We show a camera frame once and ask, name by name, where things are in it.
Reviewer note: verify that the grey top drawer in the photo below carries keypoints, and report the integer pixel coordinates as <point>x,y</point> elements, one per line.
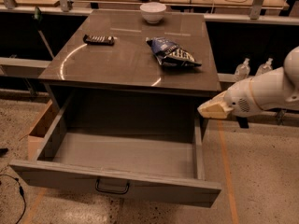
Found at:
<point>130,145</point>

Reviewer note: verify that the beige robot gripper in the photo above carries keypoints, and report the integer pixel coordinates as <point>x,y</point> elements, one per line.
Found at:
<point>239,99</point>

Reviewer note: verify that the grey drawer cabinet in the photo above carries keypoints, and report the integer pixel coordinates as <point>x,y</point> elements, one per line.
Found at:
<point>129,65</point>

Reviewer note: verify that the left clear sanitizer bottle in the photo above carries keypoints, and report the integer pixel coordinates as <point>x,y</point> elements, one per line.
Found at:
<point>242,71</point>

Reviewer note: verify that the right clear sanitizer bottle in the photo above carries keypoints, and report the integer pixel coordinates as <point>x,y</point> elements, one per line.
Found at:
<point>265,67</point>

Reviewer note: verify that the cardboard box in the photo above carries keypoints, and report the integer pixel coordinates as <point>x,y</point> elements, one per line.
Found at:
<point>39,129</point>

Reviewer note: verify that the clear sanitizer bottle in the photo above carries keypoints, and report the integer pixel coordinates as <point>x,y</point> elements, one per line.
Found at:
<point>265,67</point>
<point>242,71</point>

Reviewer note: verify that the white ceramic bowl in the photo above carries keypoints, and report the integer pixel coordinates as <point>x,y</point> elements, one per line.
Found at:
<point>152,12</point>

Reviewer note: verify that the blue chip bag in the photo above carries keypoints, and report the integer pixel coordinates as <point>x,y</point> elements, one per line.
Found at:
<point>170,54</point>

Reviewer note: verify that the green handled tool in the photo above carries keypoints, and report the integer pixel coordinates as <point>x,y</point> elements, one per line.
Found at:
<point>37,17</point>

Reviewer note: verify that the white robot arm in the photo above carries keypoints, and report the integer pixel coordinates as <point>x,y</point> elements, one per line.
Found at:
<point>278,88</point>

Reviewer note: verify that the black snack bar pack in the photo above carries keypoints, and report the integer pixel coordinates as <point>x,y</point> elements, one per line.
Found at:
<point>98,40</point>

